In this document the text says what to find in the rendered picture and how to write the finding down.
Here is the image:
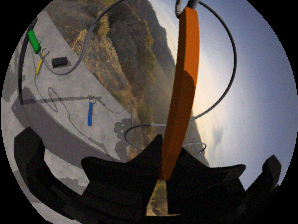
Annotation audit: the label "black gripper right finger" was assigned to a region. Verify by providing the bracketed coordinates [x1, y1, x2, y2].
[165, 147, 246, 214]

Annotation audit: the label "orange handle with dark loop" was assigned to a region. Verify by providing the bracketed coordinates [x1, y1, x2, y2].
[158, 0, 200, 181]

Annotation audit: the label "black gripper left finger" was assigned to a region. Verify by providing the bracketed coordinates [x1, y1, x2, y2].
[81, 135, 162, 208]

